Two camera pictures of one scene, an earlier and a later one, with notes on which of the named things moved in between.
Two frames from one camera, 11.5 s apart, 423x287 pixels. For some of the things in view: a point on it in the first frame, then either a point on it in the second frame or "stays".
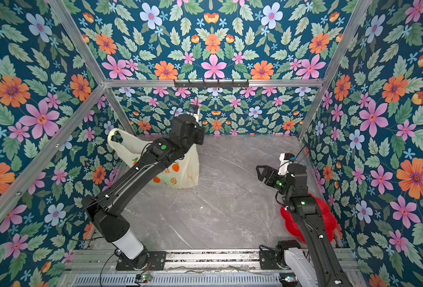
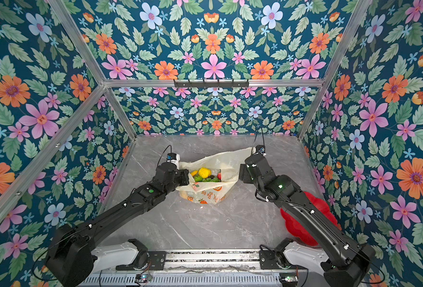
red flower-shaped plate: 329,221 stays
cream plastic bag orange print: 182,174 to 213,192
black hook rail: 211,84 stays
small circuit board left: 140,278 stays
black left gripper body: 195,137 to 178,180
